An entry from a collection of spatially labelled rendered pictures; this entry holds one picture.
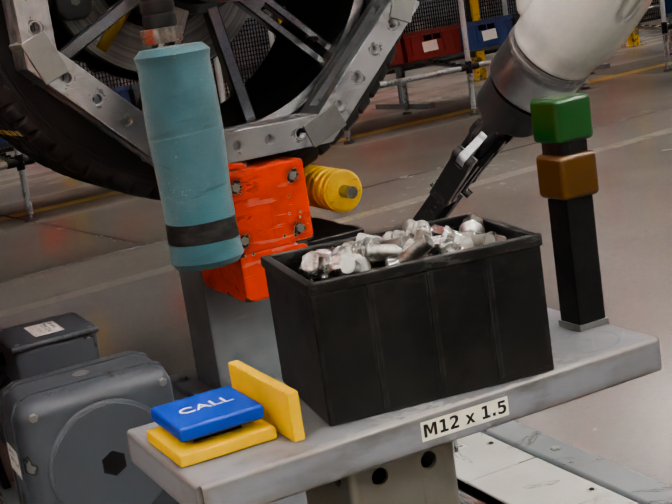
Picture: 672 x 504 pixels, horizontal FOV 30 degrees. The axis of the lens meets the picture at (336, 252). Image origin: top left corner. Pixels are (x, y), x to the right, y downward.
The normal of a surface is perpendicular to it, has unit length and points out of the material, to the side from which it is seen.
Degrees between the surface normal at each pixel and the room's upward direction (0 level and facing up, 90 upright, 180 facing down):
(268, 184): 90
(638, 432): 0
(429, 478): 90
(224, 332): 90
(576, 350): 0
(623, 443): 0
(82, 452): 90
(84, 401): 68
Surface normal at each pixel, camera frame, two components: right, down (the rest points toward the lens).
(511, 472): -0.14, -0.97
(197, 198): 0.14, 0.22
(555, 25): -0.58, 0.46
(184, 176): -0.07, 0.27
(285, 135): 0.45, 0.12
